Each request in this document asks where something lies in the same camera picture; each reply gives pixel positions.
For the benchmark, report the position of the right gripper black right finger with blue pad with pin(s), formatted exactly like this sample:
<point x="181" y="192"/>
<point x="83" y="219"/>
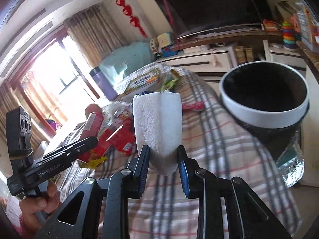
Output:
<point x="247" y="215"/>

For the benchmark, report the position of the orange blue snack wrapper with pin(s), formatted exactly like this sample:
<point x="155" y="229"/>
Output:
<point x="117" y="133"/>

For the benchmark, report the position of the green snack wrapper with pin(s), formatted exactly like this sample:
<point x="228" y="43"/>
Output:
<point x="170" y="83"/>

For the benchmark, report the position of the white tissue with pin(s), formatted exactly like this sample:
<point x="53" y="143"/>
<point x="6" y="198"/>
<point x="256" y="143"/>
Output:
<point x="109" y="110"/>

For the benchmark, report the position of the white rimmed black trash bin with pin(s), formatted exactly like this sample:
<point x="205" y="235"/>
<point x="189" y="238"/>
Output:
<point x="268" y="99"/>

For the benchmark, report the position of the person's left hand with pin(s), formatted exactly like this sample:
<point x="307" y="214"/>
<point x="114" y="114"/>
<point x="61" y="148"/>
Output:
<point x="30" y="206"/>

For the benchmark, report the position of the red cardboard box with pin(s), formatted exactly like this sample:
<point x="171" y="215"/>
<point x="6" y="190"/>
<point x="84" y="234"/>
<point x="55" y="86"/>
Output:
<point x="86" y="129"/>

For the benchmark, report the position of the red apple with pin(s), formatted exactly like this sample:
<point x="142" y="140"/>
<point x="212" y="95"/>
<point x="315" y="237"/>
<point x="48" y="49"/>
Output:
<point x="92" y="108"/>

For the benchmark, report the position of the plaid grey red tablecloth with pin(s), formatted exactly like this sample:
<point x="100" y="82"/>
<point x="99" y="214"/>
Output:
<point x="223" y="147"/>

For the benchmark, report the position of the purple thermos bottle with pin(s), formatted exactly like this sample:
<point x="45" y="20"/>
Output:
<point x="103" y="83"/>

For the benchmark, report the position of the pink toothbrush package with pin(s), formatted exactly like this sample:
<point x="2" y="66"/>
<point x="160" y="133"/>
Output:
<point x="195" y="107"/>

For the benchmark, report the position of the teal floral covered bundle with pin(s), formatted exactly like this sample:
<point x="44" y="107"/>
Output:
<point x="126" y="60"/>

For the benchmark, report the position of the children's activity book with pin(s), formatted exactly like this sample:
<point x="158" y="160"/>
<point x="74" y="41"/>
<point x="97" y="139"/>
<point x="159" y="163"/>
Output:
<point x="143" y="82"/>

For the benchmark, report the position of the beige patterned curtain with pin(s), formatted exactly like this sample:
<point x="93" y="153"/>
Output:
<point x="95" y="33"/>

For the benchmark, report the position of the white tv cabinet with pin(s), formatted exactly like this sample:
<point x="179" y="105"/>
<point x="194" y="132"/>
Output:
<point x="215" y="62"/>

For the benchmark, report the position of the stacked round wooden containers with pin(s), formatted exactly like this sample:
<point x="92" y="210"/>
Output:
<point x="240" y="54"/>

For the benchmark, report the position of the yellow toy phone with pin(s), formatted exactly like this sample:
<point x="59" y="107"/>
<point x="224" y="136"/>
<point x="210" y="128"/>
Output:
<point x="165" y="40"/>

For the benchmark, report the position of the red hanging lantern decoration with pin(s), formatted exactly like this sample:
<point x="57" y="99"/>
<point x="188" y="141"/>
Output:
<point x="134" y="20"/>

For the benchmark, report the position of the wooden abacus toy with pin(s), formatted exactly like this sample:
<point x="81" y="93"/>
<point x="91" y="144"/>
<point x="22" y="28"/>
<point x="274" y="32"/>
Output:
<point x="249" y="53"/>

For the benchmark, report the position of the red toy telephone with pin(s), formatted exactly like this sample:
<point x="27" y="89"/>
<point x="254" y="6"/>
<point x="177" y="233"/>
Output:
<point x="270" y="26"/>

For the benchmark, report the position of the black curved television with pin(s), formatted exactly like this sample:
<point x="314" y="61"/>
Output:
<point x="190" y="17"/>

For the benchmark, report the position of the black tracking camera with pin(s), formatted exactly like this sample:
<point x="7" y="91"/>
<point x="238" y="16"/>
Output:
<point x="18" y="133"/>

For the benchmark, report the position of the rainbow stacking ring toy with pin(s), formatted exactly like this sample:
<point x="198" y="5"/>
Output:
<point x="288" y="34"/>

